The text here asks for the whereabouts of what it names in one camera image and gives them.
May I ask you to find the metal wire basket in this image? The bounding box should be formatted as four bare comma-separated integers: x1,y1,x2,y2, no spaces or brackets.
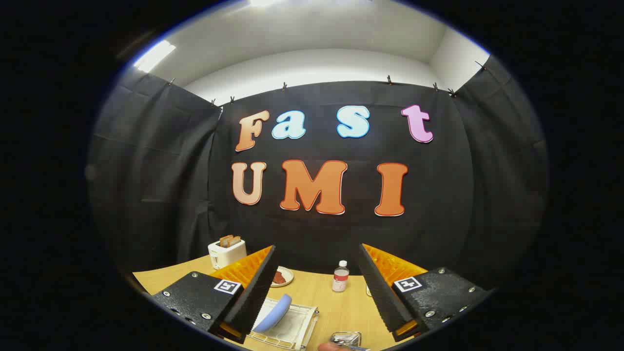
330,331,362,349

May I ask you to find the row of black cloth clips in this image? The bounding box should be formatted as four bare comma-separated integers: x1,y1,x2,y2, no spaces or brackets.
167,59,488,107

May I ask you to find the white toaster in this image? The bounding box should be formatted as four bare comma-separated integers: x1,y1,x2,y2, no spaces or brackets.
208,239,247,270

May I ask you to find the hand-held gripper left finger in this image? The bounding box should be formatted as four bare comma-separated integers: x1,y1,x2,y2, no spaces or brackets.
150,245,281,344

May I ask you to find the clear plastic bottle red label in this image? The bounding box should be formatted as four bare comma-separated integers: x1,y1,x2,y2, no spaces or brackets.
332,260,350,293

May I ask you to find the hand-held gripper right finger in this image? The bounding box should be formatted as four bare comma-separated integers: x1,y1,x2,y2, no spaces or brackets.
358,243,492,343

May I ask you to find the beige oval plate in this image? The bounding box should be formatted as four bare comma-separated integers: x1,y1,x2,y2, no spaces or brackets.
270,266,294,288

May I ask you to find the black backdrop cloth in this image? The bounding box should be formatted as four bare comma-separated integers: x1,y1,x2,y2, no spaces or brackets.
88,55,549,293

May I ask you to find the blue plate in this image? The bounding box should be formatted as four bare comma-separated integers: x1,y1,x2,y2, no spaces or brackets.
253,293,292,333

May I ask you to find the white wire dish rack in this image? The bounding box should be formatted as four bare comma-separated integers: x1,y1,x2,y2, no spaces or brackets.
246,296,320,351

